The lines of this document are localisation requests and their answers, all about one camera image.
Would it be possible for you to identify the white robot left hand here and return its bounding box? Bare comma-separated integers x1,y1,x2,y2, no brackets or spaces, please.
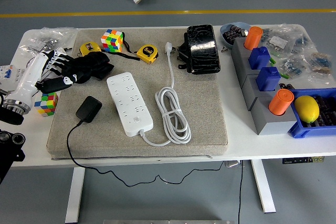
10,49,91,103

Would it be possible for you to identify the clear bag of blue resistors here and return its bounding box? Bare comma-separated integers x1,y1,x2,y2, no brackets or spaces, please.
278,50,313,78

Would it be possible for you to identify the black cracked glossy case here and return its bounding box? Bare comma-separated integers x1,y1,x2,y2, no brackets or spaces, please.
186,24,221,75

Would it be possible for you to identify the black cloth pouch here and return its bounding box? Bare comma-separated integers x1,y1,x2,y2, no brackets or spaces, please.
70,52,115,84

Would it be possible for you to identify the grey under-table bracket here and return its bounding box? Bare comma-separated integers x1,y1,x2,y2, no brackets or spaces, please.
225,160,245,168

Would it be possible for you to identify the blue bottle-shaped peg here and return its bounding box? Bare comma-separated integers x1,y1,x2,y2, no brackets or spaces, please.
248,46,271,70
256,66,281,92

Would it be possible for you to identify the black hanging power cable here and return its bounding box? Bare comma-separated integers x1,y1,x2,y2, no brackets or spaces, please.
237,161,244,224

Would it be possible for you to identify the white power strip with cord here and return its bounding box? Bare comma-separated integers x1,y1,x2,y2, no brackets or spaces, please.
106,41,192,146

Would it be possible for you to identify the clear bag with white part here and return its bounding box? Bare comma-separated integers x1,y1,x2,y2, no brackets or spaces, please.
262,24,313,54

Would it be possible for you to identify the black table control panel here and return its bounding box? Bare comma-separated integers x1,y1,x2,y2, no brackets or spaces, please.
282,156,326,164

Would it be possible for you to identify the white circuit breaker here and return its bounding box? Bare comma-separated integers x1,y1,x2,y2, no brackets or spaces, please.
0,63,26,90

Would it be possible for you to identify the black plug adapter with cord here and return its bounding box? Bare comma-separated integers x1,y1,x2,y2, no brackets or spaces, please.
67,96,227,188

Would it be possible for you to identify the blue bowl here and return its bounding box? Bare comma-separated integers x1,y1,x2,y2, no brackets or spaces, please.
219,22,251,49

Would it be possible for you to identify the yellow tape measure with strap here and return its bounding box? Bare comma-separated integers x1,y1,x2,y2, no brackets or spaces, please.
122,33,160,65

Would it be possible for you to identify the grey-brown fabric mat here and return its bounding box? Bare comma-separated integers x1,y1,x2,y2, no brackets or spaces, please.
46,27,229,159

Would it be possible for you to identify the clear bag of metal screws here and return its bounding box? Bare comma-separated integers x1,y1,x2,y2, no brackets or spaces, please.
22,26,78,53

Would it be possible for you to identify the grey socket block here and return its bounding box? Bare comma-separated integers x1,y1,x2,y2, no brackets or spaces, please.
240,62,274,96
230,37,263,78
251,94,299,136
246,81,283,112

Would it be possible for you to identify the white-edged rubik's cube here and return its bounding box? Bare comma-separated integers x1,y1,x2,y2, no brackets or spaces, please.
34,92,59,116

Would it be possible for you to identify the yellow lemon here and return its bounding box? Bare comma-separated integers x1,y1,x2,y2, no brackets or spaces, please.
293,95,320,124

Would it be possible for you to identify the bright rubik's cube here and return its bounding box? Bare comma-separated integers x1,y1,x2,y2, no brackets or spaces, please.
101,29,124,53

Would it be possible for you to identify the blue plastic bin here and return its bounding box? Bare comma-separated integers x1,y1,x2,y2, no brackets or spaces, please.
287,87,336,140

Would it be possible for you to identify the clear bag of brown parts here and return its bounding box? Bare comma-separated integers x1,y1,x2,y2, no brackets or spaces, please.
307,48,336,83

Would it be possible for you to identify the white table leg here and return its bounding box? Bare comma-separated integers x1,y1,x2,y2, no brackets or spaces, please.
65,167,86,223
250,159,277,214

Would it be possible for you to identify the orange cylinder peg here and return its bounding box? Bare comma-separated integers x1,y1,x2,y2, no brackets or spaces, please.
244,26,264,50
268,89,295,116

